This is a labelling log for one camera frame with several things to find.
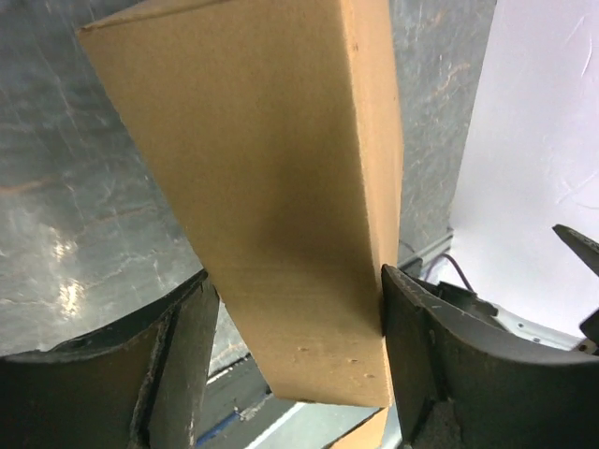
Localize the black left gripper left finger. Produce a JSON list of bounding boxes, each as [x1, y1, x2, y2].
[[1, 271, 219, 448]]

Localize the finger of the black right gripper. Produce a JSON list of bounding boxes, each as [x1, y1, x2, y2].
[[552, 224, 599, 276]]

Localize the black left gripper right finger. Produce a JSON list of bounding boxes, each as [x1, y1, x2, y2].
[[381, 266, 598, 448]]

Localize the brown cardboard box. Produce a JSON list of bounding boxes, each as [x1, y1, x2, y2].
[[77, 0, 404, 449]]

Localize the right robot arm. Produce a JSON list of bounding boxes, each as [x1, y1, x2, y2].
[[425, 224, 598, 356]]

